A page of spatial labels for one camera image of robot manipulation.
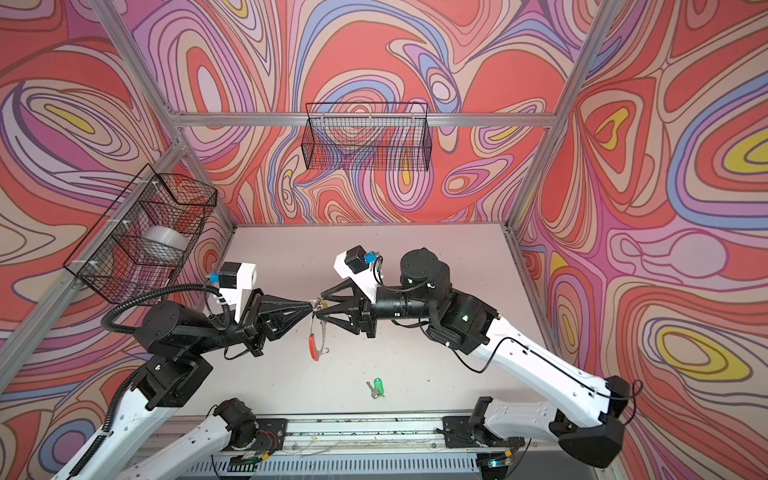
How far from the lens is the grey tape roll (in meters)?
0.71

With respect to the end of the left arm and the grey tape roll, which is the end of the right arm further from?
the grey tape roll

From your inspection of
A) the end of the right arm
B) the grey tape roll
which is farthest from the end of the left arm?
the grey tape roll
